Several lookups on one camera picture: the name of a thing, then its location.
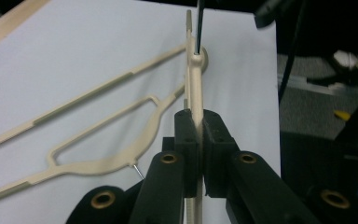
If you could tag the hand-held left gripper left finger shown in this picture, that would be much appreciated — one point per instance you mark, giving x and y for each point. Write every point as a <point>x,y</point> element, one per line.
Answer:
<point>188,146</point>

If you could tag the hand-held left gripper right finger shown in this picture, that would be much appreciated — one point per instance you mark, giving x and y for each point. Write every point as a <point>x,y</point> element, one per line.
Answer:
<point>217,149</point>

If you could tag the beige plastic clothes hanger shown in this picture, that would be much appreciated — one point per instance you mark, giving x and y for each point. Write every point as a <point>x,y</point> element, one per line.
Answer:
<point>105,165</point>
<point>196,87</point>

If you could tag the small yellow object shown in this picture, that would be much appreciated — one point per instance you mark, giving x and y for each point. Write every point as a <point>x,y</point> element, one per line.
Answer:
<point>342,115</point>

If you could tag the white and green object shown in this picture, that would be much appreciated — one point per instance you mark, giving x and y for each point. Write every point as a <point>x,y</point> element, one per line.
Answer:
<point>349,59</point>

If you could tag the black curtain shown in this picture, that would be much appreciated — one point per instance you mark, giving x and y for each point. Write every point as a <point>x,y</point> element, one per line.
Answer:
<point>332,25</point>

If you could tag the metal floor rail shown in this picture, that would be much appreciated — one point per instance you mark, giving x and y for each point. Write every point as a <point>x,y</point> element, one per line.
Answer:
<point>317,85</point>

